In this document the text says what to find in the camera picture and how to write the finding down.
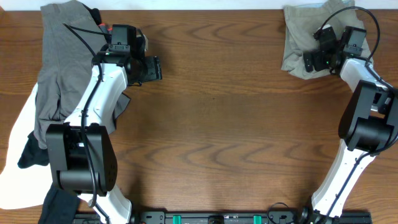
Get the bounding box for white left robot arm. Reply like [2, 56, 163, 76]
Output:
[45, 52, 162, 223]

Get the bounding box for white garment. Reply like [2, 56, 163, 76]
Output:
[1, 85, 52, 210]

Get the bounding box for grey shorts on pile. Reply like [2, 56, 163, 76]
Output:
[34, 1, 106, 149]

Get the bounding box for black trousers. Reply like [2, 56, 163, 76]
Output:
[17, 131, 80, 224]

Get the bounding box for khaki shorts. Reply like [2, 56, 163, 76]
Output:
[281, 0, 364, 80]

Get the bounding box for black garment with red trim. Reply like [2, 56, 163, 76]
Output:
[83, 4, 110, 35]

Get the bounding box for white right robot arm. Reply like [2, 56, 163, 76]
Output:
[303, 26, 397, 223]

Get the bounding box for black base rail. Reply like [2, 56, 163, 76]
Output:
[72, 210, 373, 224]

